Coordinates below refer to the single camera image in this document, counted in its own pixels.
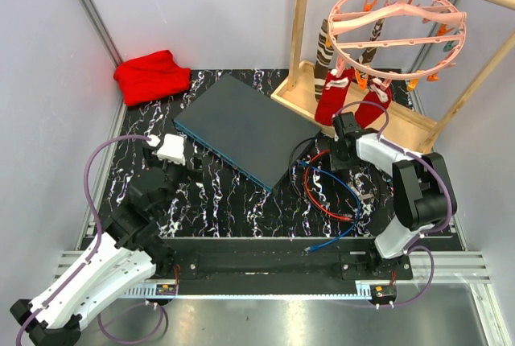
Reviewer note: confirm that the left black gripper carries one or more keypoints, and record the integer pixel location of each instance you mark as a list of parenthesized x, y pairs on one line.
[(155, 160)]

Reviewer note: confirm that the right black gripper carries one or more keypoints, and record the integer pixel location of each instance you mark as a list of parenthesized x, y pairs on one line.
[(336, 163)]

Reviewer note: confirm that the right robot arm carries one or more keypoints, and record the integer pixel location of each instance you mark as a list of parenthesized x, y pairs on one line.
[(423, 197)]

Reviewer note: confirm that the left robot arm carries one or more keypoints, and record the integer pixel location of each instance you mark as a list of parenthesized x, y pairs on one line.
[(128, 251)]

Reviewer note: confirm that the red sock right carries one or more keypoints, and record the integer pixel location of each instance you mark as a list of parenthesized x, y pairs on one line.
[(368, 111)]

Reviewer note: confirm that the red sock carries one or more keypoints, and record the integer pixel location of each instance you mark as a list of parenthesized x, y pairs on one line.
[(334, 92), (368, 111)]

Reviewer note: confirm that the red sock left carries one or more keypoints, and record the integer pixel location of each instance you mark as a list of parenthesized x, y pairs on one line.
[(334, 92)]

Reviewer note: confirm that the red folded cloth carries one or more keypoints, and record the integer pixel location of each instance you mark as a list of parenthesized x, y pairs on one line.
[(151, 77)]

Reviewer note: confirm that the brown striped sock back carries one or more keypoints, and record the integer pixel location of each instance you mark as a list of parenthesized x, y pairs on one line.
[(368, 54)]

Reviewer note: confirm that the brown striped sock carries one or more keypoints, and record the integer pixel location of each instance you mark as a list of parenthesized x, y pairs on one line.
[(368, 54), (324, 56)]

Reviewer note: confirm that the brown striped sock front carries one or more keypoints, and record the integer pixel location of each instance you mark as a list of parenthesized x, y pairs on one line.
[(324, 56)]

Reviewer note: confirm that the pink round clip hanger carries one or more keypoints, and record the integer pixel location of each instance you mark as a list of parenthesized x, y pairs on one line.
[(409, 26)]

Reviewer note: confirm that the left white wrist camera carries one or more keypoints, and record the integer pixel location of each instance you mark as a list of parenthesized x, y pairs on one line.
[(172, 149)]

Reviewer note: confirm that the wooden drying rack frame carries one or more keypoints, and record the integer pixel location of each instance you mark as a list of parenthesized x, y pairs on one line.
[(406, 127)]

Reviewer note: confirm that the dark blue network switch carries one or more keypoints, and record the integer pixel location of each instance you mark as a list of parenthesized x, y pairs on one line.
[(246, 129)]

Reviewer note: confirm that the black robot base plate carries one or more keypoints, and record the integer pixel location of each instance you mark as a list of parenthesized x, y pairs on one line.
[(279, 268)]

